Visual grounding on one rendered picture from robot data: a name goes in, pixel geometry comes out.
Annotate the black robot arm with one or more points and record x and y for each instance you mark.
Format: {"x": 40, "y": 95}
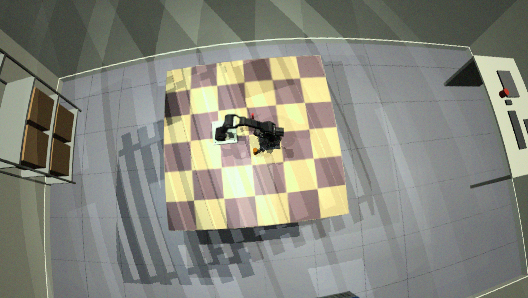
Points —
{"x": 268, "y": 128}

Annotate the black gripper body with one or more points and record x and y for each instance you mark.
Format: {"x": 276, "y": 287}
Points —
{"x": 276, "y": 139}

